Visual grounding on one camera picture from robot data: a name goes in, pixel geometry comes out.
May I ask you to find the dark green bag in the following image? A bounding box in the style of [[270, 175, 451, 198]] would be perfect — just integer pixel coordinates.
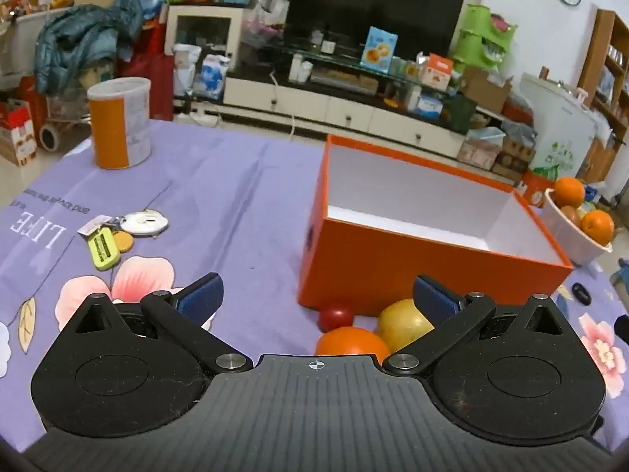
[[439, 93, 477, 135]]

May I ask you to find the brown cardboard box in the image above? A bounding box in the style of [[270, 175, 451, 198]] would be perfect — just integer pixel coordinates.
[[462, 66, 512, 114]]

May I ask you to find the red cherry tomato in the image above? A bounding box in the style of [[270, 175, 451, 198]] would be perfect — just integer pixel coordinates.
[[318, 305, 355, 334]]

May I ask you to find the blue jacket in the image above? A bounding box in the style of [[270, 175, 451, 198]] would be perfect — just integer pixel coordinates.
[[33, 0, 145, 94]]

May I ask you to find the red carton box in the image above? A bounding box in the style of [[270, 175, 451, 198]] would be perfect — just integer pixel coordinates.
[[0, 98, 37, 167]]

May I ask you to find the white plastic bag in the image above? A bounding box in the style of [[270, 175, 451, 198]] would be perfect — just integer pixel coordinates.
[[172, 44, 202, 96]]

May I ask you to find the metal cart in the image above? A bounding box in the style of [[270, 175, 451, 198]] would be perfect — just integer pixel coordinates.
[[34, 0, 94, 151]]

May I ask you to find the wooden bookshelf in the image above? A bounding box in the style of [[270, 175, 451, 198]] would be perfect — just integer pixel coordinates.
[[577, 8, 629, 183]]

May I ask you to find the purple floral tablecloth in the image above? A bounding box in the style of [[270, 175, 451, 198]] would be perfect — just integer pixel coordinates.
[[0, 119, 629, 453]]

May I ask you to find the black television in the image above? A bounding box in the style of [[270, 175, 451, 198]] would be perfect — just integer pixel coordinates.
[[285, 0, 467, 57]]

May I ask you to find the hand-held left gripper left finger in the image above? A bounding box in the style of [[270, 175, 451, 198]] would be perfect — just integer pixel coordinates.
[[61, 272, 254, 373]]

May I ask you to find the white and blue bag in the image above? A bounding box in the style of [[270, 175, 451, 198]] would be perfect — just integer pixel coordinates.
[[199, 54, 231, 99]]

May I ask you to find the red bag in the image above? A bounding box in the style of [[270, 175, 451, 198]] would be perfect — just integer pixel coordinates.
[[115, 24, 175, 121]]

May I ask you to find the large orange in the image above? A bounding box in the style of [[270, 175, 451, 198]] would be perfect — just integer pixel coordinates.
[[314, 327, 391, 361]]

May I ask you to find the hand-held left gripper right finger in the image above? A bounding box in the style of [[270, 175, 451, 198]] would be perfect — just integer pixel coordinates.
[[382, 275, 573, 377]]

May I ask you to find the orange cardboard box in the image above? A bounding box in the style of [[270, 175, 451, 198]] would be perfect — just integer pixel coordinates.
[[297, 134, 575, 316]]

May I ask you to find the small white label tag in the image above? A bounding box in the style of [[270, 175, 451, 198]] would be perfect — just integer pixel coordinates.
[[79, 215, 113, 237]]

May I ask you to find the yellow-green key tag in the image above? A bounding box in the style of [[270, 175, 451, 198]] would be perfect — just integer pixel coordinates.
[[87, 229, 120, 272]]

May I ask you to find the green plastic rack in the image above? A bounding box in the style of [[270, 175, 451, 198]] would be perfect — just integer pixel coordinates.
[[452, 4, 518, 76]]

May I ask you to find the white and black TV stand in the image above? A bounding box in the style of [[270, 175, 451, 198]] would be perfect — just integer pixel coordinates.
[[197, 39, 507, 160]]

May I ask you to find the blue tissue pack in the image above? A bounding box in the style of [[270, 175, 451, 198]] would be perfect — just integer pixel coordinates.
[[417, 96, 444, 120]]

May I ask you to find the white bowl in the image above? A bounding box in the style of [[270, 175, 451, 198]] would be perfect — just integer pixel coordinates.
[[543, 188, 614, 267]]

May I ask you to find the white chest freezer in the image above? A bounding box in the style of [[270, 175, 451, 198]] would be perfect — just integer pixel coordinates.
[[520, 73, 598, 180]]

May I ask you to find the printed cardboard box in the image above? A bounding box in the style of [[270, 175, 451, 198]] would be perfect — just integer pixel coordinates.
[[491, 136, 536, 181]]

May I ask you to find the blue snack box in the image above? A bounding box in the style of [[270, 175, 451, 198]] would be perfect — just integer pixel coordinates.
[[361, 27, 399, 70]]

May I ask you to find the orange and white can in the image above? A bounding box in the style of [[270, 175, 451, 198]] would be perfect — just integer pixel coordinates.
[[87, 77, 152, 170]]

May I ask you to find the greenish yellow pear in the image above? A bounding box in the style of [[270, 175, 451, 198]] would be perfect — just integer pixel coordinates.
[[376, 299, 436, 355]]

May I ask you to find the orange and white carton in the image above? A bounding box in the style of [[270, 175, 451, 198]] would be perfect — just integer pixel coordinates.
[[419, 53, 454, 90]]

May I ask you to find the white glass door cabinet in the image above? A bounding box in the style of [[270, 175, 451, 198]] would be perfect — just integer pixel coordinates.
[[164, 4, 244, 72]]

